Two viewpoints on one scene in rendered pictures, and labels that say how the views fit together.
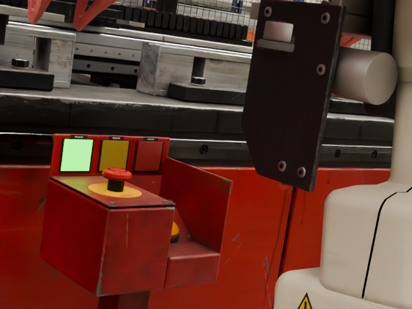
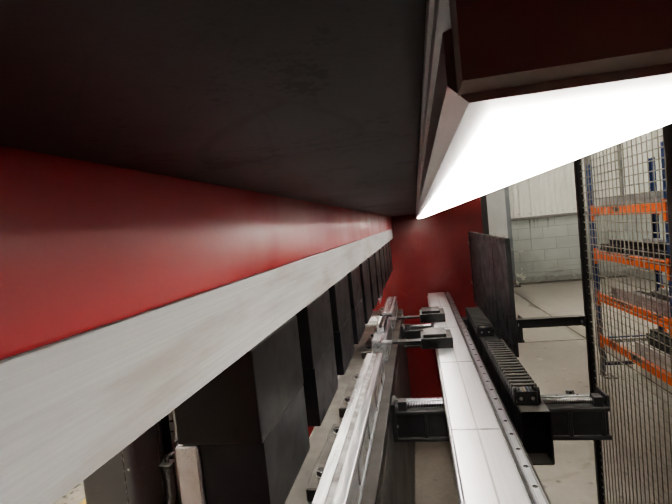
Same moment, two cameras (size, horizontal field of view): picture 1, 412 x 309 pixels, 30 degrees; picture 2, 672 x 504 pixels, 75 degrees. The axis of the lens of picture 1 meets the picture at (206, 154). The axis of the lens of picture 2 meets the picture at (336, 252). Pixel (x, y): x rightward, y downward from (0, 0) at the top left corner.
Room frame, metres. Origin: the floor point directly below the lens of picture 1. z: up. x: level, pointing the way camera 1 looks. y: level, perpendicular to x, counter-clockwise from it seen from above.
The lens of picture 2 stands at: (2.61, -0.96, 1.44)
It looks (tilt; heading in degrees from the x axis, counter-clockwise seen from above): 3 degrees down; 140
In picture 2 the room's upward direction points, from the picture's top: 6 degrees counter-clockwise
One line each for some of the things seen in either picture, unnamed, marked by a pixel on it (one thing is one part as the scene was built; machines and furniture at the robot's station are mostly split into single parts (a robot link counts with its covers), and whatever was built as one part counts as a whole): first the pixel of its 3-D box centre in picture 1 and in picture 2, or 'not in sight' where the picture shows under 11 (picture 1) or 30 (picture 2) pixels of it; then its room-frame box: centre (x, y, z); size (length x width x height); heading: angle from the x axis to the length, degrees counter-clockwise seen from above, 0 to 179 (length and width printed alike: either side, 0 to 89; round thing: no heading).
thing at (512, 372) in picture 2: (176, 21); (507, 365); (1.99, 0.12, 1.02); 0.44 x 0.06 x 0.04; 130
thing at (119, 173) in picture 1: (116, 182); not in sight; (1.01, 0.11, 0.79); 0.04 x 0.04 x 0.04
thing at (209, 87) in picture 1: (236, 96); (354, 393); (1.53, -0.04, 0.89); 0.30 x 0.05 x 0.03; 130
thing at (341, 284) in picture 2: not in sight; (324, 322); (1.94, -0.44, 1.26); 0.15 x 0.09 x 0.17; 130
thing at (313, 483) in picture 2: (365, 107); (331, 457); (1.78, -0.35, 0.89); 0.30 x 0.05 x 0.03; 130
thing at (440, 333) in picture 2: (102, 14); (415, 338); (1.56, 0.25, 1.01); 0.26 x 0.12 x 0.05; 40
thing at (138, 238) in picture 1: (136, 209); not in sight; (1.05, 0.08, 0.75); 0.20 x 0.16 x 0.18; 131
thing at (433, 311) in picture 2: not in sight; (415, 315); (1.30, 0.56, 1.01); 0.26 x 0.12 x 0.05; 40
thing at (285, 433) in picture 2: not in sight; (248, 407); (2.19, -0.75, 1.26); 0.15 x 0.09 x 0.17; 130
